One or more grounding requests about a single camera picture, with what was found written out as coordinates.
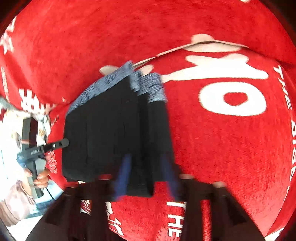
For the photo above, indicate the person left hand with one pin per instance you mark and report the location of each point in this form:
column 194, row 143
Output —
column 41, row 181

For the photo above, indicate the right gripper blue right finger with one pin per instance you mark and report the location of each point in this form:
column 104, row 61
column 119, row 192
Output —
column 170, row 172

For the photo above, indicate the black pants with blue waistband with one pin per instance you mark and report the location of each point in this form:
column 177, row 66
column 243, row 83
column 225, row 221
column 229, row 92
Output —
column 122, row 113

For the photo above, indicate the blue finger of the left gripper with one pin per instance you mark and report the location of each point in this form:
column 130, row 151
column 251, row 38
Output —
column 56, row 145

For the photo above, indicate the white floral patterned cloth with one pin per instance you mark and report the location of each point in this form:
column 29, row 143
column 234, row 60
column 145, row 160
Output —
column 11, row 137

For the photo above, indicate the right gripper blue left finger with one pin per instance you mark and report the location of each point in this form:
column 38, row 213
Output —
column 121, row 181

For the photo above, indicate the red folded quilt with letters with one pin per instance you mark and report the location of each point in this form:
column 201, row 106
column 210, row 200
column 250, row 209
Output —
column 55, row 48

